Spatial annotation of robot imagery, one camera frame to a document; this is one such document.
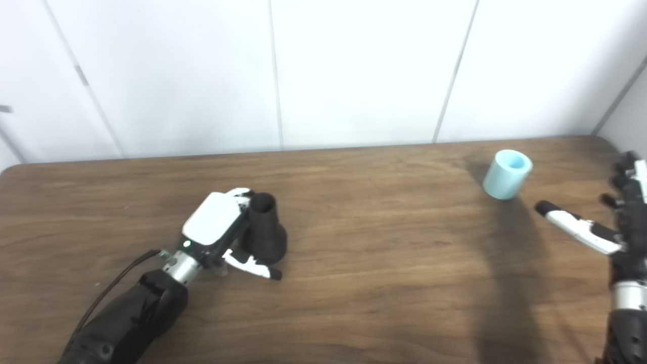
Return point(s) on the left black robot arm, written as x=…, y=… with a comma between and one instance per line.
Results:
x=131, y=318

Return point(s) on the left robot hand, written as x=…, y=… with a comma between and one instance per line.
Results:
x=212, y=222

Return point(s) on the black wall panel hinge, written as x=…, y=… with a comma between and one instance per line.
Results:
x=81, y=75

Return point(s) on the black flared nozzle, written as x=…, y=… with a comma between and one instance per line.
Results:
x=265, y=232

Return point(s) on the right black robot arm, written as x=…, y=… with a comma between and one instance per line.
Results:
x=629, y=323

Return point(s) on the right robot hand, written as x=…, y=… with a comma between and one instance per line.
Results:
x=634, y=227

